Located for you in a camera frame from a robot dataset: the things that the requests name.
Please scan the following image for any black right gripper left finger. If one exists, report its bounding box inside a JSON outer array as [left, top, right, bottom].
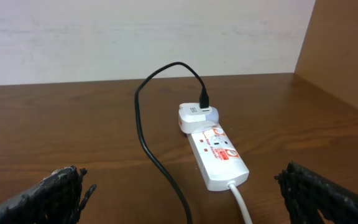
[[0, 166, 97, 224]]

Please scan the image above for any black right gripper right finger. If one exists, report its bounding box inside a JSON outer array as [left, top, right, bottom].
[[275, 162, 358, 223]]

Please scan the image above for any white power strip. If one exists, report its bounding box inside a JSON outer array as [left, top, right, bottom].
[[187, 125, 249, 192]]

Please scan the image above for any black USB charging cable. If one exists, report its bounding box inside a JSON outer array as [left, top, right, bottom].
[[134, 61, 210, 224]]

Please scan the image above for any white USB charger adapter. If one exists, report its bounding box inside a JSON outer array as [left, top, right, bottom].
[[178, 103, 219, 134]]

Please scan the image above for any brown cardboard side panel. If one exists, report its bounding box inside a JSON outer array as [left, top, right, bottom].
[[295, 0, 358, 110]]

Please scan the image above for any white power strip cord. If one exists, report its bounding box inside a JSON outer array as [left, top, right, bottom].
[[227, 181, 254, 224]]

